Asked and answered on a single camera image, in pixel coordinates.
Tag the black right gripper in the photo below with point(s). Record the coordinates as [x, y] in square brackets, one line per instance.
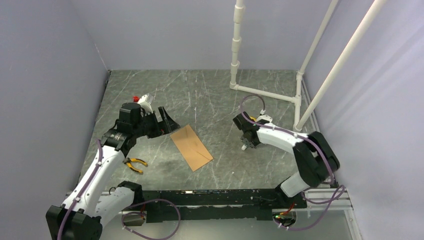
[255, 144]

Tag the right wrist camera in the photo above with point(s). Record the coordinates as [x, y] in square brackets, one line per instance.
[264, 118]

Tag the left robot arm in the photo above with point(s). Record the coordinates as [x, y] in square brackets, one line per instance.
[85, 212]

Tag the yellow handled pliers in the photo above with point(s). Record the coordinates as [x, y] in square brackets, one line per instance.
[132, 164]

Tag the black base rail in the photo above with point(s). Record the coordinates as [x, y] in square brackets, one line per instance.
[218, 204]

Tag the white pvc pipe frame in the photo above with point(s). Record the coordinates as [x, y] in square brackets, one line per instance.
[300, 25]

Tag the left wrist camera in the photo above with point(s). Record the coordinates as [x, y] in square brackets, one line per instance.
[145, 102]

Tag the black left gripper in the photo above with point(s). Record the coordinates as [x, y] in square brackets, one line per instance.
[160, 128]

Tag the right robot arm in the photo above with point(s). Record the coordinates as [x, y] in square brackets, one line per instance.
[315, 159]

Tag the brown paper envelope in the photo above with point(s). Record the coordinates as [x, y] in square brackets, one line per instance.
[191, 147]

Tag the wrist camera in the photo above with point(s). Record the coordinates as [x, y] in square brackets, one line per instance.
[145, 102]
[264, 118]

